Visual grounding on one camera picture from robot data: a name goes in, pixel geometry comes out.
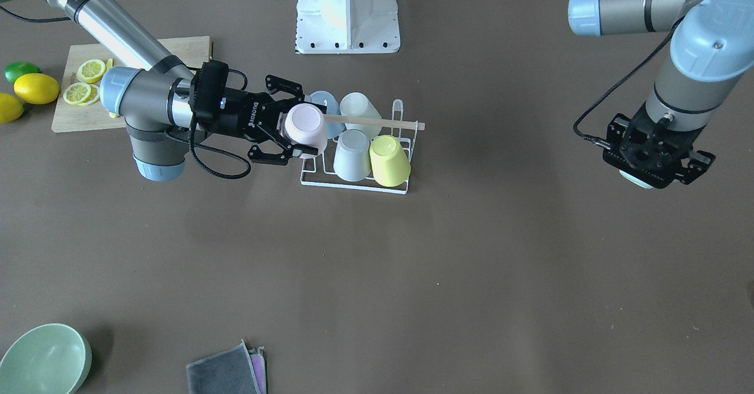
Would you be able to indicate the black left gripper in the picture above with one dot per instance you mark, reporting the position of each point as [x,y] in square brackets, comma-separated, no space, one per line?
[700,162]

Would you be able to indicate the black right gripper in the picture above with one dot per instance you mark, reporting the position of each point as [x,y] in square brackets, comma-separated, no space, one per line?
[240,113]

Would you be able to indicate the mint green cup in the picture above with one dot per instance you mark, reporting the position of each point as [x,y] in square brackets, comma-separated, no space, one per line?
[635,180]

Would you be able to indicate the pink cup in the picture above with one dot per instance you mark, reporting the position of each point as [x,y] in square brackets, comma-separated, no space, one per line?
[304,124]

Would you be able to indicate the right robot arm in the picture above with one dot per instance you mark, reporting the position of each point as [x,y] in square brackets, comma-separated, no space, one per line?
[170,109]

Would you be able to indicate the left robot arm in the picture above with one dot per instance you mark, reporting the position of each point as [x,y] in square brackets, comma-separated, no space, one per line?
[710,49]

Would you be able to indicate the light blue cup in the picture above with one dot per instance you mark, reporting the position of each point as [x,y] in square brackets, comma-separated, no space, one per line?
[332,108]

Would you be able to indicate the cream white cup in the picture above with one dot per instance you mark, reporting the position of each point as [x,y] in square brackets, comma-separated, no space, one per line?
[357,104]

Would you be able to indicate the grey cup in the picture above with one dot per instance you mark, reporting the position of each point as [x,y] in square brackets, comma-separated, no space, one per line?
[351,161]

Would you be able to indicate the yellow cup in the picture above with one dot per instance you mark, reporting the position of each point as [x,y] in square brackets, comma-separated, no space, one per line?
[389,162]

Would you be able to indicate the bamboo cutting board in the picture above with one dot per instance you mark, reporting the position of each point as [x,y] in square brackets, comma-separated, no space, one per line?
[193,51]

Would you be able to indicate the yellow plastic knife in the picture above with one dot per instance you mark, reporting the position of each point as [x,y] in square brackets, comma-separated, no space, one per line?
[108,65]

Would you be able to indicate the lemon slice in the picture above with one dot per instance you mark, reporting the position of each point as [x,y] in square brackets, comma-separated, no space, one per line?
[93,97]
[77,93]
[91,71]

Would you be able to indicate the yellow lemon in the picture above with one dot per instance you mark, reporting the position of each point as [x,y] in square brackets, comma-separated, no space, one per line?
[11,108]
[37,88]

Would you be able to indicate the purple cloth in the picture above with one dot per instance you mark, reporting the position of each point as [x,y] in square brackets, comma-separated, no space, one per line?
[258,361]

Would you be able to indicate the green lime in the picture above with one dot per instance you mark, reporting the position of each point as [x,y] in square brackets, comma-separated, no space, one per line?
[18,69]

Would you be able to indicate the grey cloth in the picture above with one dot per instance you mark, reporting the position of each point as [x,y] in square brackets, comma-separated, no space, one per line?
[226,372]

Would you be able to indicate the green bowl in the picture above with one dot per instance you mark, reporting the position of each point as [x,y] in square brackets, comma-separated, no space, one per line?
[52,358]

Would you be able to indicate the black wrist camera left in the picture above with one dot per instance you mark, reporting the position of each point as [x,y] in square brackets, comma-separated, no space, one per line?
[207,90]

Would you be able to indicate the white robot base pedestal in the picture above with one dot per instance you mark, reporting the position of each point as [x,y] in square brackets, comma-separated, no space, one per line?
[347,27]

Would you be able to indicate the white wire cup holder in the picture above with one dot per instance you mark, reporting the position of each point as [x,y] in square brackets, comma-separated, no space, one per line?
[319,172]

